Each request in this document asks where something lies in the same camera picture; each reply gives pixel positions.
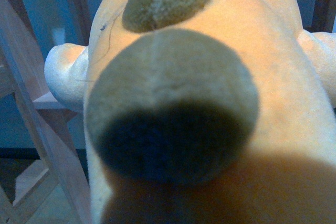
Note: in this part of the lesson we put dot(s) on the orange plush toy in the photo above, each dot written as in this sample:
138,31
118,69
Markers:
203,111

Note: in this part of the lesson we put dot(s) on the left wooden shelf unit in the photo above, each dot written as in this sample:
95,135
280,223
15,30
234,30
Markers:
45,118

